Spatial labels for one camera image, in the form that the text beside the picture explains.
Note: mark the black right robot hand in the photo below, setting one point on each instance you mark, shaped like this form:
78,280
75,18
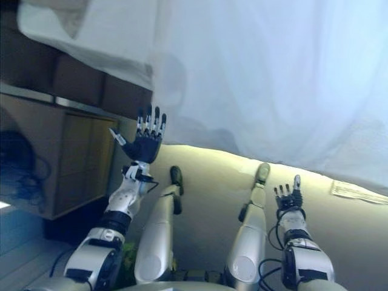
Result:
289,198

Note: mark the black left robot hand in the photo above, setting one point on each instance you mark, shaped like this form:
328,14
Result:
145,145

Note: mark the white duvet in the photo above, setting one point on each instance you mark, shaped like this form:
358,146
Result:
272,91

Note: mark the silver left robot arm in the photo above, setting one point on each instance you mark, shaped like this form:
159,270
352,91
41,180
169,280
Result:
100,242

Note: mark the white bed sheet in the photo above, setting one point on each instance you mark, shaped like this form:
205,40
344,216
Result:
91,39

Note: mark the silver right robot leg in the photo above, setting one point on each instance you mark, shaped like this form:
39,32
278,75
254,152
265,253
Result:
248,239

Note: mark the silver robot leg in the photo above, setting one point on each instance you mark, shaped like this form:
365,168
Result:
157,236
248,239

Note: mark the wooden nightstand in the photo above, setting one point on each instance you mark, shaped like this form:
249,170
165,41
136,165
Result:
82,157

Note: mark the white paper on floor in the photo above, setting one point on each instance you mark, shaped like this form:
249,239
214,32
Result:
357,191

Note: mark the silver left robot leg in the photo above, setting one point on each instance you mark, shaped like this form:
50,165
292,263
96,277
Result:
157,236

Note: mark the silver robot torso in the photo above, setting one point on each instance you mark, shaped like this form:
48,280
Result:
182,286

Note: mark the brown upholstered bed frame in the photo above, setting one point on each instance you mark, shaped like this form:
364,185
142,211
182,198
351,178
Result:
75,78

